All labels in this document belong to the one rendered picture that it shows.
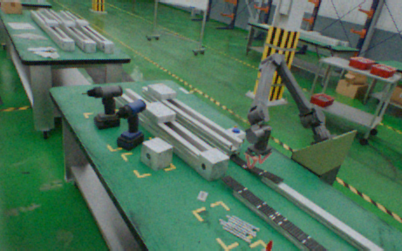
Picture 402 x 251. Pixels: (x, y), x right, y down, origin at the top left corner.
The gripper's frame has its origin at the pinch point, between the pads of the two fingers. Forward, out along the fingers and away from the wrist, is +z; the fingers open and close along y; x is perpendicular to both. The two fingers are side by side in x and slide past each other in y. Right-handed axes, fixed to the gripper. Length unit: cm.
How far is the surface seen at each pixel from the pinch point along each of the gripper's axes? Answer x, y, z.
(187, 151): -22.0, 22.7, -2.1
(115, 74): -192, -34, 22
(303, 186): 19.9, -11.7, 4.8
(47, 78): -200, 26, 21
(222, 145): -17.6, 4.0, -1.7
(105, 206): -71, 38, 60
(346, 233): 46.1, 3.6, 1.8
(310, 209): 31.1, 3.0, 2.1
